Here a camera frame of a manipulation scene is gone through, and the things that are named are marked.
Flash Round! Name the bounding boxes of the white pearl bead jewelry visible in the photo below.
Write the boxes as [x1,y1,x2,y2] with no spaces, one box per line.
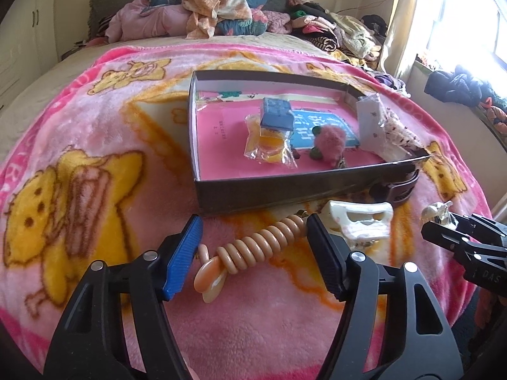
[420,201,454,225]

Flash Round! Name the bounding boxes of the white hair claw clip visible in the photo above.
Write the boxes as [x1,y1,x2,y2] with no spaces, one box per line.
[319,200,394,250]

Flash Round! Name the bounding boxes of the peach spiral hair tie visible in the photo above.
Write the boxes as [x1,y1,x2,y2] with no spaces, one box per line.
[192,213,310,305]

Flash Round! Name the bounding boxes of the pink fluffy pompom hair tie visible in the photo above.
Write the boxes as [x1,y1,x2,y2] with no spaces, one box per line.
[308,125,350,168]

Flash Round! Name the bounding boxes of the yellow rings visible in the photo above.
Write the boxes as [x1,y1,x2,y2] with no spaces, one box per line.
[243,113,298,169]

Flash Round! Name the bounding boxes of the earrings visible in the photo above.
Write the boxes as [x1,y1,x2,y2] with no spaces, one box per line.
[356,93,396,161]

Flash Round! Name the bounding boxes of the blue small box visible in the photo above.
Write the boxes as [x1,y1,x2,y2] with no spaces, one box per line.
[260,98,294,131]

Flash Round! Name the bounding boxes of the sheer dotted ribbon bow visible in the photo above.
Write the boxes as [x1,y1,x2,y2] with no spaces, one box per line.
[382,108,424,161]

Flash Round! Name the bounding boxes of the person's left hand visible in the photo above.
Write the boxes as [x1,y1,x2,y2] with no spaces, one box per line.
[184,358,199,380]

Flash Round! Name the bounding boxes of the pink cartoon bear blanket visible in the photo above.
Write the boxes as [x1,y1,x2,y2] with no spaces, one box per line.
[0,43,488,380]

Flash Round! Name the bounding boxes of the dark clothes on windowsill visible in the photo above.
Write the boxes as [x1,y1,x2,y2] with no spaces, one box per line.
[423,64,507,148]

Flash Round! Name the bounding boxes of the dark cardboard box tray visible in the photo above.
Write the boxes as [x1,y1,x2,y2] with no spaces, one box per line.
[189,70,429,214]

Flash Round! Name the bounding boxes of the window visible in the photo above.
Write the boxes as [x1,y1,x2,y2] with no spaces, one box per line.
[425,0,500,76]

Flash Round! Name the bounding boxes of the pile of clothes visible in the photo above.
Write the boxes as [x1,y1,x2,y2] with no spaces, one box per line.
[264,0,409,96]

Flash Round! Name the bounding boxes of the cream curtain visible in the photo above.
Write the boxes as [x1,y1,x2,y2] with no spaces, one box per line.
[379,0,434,81]

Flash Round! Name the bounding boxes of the pink bedding bundle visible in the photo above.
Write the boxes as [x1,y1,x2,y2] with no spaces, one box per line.
[105,0,191,43]

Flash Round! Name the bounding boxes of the orange floral cloth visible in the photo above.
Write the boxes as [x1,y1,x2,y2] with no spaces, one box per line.
[181,0,253,40]

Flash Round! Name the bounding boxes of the white wardrobe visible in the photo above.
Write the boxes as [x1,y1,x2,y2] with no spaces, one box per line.
[1,0,58,110]

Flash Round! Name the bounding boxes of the dark blue floral quilt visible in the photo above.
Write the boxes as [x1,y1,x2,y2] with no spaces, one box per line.
[144,0,271,37]

